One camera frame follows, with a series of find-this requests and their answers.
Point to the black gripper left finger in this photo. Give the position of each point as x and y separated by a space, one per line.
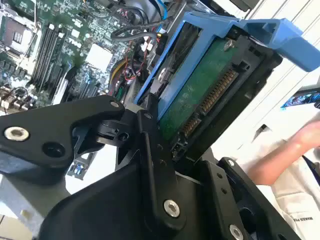
50 130

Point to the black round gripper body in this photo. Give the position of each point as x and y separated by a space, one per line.
112 205

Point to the person's bare hand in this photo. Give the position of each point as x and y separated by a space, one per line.
311 135

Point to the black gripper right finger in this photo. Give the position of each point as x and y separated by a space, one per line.
215 180

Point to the hard disk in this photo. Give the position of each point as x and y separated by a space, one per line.
197 85

